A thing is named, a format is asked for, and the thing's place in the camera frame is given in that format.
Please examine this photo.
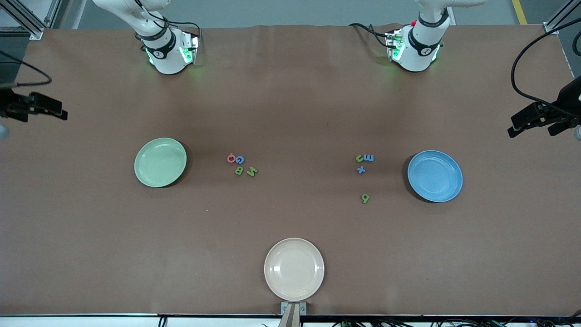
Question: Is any blue plate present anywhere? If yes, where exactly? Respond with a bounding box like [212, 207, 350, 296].
[407, 150, 463, 203]

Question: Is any light green plate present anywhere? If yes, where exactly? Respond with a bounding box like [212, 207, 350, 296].
[134, 138, 187, 188]

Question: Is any brown table mat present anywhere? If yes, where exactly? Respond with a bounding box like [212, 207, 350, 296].
[0, 23, 581, 317]

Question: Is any beige plate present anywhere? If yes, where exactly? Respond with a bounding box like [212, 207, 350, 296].
[264, 238, 325, 302]

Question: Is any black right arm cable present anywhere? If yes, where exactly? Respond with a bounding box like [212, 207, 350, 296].
[0, 49, 52, 88]

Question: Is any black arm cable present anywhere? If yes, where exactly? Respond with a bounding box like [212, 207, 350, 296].
[511, 17, 581, 107]
[0, 49, 52, 88]

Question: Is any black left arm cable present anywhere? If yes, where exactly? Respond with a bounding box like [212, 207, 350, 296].
[511, 17, 581, 107]

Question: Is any left base connector bracket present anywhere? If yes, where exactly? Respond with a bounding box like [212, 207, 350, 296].
[385, 28, 404, 62]

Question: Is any base connector bracket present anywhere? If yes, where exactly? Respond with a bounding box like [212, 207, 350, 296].
[385, 28, 404, 62]
[181, 33, 200, 65]

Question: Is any black right base cable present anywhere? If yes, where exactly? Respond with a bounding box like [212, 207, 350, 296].
[135, 0, 202, 50]

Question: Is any black base cable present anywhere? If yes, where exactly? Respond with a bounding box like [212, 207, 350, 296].
[135, 0, 202, 50]
[349, 22, 391, 48]

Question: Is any right base connector bracket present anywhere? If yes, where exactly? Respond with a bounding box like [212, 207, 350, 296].
[181, 33, 200, 65]

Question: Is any black left base cable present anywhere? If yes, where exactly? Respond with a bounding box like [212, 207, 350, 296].
[349, 22, 391, 48]

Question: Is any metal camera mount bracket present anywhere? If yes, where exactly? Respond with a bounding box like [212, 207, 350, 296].
[280, 301, 308, 327]

